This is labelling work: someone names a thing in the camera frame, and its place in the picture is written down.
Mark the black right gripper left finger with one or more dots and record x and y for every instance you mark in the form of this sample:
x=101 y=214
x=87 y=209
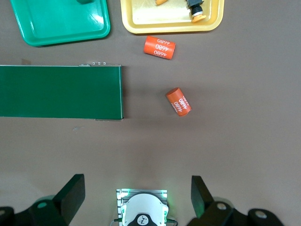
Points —
x=70 y=197

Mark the green plastic tray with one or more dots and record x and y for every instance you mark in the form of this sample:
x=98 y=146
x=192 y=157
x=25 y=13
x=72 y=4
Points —
x=58 y=23

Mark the orange cylinder with white print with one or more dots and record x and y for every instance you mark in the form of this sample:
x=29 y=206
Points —
x=178 y=101
x=160 y=47

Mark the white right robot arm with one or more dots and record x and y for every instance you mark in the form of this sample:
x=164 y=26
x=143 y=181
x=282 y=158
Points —
x=143 y=209

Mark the green push button switch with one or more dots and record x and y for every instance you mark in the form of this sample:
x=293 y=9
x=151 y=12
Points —
x=85 y=1

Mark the yellow plastic tray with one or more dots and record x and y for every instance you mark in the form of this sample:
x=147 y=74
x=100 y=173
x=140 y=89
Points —
x=164 y=26

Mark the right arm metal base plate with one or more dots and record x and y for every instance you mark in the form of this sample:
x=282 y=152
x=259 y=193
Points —
x=118 y=195

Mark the green conveyor belt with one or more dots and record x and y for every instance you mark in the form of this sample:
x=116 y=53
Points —
x=58 y=91

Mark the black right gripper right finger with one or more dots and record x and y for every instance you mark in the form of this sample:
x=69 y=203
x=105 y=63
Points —
x=200 y=197

